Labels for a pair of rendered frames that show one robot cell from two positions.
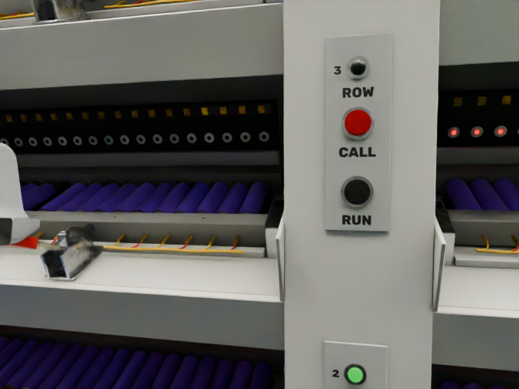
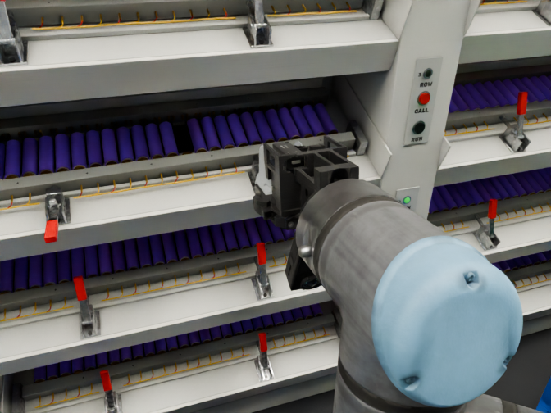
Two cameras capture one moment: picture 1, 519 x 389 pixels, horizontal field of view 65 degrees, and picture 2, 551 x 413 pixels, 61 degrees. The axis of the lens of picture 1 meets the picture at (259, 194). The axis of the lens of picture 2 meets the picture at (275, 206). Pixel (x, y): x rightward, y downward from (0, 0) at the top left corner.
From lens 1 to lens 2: 53 cm
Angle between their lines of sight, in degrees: 39
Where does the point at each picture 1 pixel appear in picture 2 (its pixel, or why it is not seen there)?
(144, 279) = not seen: hidden behind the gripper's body
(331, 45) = (418, 63)
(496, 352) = (452, 178)
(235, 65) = (366, 68)
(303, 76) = (403, 77)
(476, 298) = (448, 160)
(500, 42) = (475, 55)
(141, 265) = not seen: hidden behind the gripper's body
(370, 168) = (425, 116)
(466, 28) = (466, 50)
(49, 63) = (260, 70)
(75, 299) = not seen: hidden behind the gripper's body
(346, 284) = (407, 165)
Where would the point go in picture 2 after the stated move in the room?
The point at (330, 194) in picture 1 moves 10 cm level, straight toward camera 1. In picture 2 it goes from (408, 129) to (454, 159)
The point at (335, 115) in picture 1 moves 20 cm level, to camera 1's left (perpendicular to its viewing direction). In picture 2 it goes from (415, 95) to (290, 122)
